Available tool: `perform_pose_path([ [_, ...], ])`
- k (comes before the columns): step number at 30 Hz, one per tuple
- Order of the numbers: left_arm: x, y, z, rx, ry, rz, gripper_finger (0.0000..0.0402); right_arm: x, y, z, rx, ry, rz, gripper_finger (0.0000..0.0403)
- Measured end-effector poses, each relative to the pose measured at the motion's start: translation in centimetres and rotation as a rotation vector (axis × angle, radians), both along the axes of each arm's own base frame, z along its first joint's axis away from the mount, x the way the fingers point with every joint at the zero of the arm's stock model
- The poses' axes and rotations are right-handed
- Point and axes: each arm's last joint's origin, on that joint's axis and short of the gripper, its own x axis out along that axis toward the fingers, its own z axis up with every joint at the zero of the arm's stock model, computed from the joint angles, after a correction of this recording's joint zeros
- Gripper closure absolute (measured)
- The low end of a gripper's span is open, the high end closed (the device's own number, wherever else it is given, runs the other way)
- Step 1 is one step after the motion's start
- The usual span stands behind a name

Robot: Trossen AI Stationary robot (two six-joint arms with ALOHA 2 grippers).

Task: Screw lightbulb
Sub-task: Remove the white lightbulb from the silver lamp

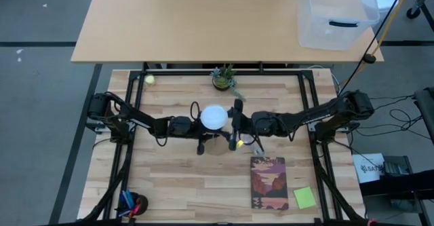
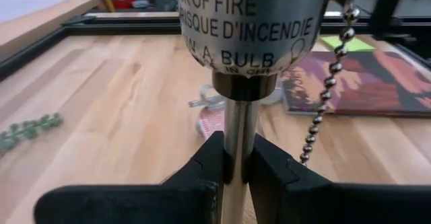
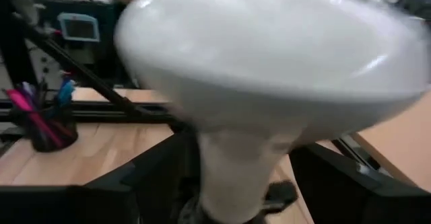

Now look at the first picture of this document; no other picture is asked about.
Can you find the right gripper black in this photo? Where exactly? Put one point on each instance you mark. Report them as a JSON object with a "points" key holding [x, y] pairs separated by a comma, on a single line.
{"points": [[257, 126]]}

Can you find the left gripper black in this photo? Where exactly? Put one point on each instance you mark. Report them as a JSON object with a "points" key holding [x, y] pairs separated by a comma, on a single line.
{"points": [[183, 127]]}

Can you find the wooden base lamp black socket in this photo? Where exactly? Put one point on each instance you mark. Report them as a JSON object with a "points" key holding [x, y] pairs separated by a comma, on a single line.
{"points": [[217, 148]]}

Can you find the white flood lightbulb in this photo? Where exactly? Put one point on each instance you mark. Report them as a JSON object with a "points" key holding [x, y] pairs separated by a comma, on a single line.
{"points": [[214, 117]]}

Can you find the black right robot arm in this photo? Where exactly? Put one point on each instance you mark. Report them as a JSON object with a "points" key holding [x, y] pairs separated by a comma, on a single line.
{"points": [[322, 117]]}

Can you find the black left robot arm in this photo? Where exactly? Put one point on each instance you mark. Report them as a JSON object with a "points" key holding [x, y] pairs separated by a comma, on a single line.
{"points": [[135, 115]]}

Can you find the small potted succulent plant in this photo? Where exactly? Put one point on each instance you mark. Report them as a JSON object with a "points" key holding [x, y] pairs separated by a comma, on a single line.
{"points": [[222, 81]]}

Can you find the landscape illustrated book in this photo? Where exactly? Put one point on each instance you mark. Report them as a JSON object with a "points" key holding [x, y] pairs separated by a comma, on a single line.
{"points": [[269, 183]]}

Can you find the small glass candle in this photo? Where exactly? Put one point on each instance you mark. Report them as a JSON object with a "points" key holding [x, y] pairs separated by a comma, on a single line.
{"points": [[150, 80]]}

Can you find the black mesh pen cup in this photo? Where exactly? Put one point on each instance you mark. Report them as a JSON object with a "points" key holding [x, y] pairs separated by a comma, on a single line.
{"points": [[142, 204]]}

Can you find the green sticky note pad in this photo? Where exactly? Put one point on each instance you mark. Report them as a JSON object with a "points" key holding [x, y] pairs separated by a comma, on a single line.
{"points": [[304, 197]]}

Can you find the blue pen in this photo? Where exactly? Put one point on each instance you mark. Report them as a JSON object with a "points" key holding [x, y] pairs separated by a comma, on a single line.
{"points": [[129, 196], [123, 200]]}

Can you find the beige wooden desk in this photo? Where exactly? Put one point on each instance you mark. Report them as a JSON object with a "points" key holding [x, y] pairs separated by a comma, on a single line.
{"points": [[186, 22]]}

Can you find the white printed paper sign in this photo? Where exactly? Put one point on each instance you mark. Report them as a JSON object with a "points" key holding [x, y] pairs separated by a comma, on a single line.
{"points": [[368, 168]]}

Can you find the clear plastic storage bin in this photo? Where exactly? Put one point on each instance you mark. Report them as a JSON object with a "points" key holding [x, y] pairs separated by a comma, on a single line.
{"points": [[339, 2]]}

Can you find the black electronics box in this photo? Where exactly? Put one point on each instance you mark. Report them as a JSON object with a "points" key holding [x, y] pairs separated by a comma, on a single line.
{"points": [[396, 166]]}

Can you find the black caster stand leg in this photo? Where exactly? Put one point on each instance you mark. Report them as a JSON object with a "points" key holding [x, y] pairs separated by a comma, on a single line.
{"points": [[413, 13]]}

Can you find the black aluminium table frame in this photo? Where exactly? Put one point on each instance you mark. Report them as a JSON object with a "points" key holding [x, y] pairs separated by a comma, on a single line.
{"points": [[186, 72]]}

